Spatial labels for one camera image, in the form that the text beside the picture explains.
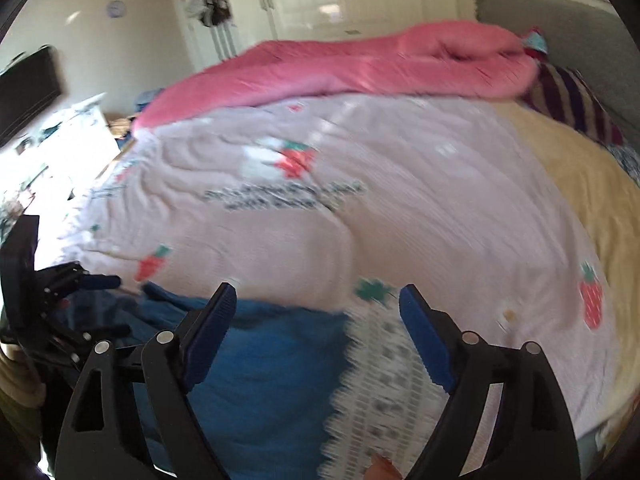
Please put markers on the white door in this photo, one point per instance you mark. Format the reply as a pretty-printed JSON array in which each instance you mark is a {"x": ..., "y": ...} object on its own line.
[{"x": 200, "y": 45}]

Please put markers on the grey headboard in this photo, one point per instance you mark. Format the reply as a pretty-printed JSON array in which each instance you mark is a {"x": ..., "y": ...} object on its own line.
[{"x": 575, "y": 30}]

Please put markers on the pink strawberry printed bed sheet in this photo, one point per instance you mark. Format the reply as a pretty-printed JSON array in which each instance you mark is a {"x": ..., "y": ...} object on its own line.
[{"x": 400, "y": 200}]

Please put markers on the white wardrobe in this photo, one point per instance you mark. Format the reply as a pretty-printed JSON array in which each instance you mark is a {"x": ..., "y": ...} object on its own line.
[{"x": 310, "y": 0}]

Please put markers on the purple wall clock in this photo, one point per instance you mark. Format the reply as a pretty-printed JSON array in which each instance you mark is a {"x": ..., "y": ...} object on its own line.
[{"x": 115, "y": 8}]

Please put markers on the teal and red cloth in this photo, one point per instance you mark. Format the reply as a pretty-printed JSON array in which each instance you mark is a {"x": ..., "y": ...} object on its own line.
[{"x": 535, "y": 41}]

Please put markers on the blue floral pillow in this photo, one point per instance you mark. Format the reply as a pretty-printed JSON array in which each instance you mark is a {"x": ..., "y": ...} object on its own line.
[{"x": 627, "y": 162}]

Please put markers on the white desk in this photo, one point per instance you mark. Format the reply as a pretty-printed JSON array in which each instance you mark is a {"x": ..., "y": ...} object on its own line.
[{"x": 75, "y": 145}]

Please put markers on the person's right hand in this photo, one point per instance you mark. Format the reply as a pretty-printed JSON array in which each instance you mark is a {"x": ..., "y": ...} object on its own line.
[{"x": 384, "y": 469}]

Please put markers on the pink duvet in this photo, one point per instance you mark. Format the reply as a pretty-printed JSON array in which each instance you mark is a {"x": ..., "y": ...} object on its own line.
[{"x": 350, "y": 70}]

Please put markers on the black television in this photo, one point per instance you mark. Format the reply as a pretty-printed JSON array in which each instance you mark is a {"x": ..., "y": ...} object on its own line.
[{"x": 27, "y": 95}]

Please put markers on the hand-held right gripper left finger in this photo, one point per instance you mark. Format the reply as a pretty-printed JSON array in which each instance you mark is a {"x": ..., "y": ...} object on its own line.
[{"x": 210, "y": 330}]

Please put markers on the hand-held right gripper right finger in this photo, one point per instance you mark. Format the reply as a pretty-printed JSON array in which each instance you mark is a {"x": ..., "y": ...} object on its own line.
[{"x": 425, "y": 330}]

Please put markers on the yellow blanket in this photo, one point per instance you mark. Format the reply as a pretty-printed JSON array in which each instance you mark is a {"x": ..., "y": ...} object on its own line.
[{"x": 590, "y": 185}]

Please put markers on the purple striped pillow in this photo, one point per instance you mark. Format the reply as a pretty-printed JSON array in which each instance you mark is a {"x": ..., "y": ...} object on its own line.
[{"x": 575, "y": 100}]

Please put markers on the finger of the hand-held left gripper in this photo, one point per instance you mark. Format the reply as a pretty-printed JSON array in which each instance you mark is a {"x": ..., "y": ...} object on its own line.
[
  {"x": 100, "y": 332},
  {"x": 100, "y": 281}
]

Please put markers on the blue denim pants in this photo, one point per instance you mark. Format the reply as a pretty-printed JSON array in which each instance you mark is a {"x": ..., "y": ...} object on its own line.
[{"x": 275, "y": 360}]

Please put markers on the brown patterned bag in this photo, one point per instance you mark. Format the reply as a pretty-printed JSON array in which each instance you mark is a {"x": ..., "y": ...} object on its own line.
[{"x": 120, "y": 127}]

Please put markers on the bunch of hanging bags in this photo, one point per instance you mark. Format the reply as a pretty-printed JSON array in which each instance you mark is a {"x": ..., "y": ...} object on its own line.
[{"x": 210, "y": 5}]

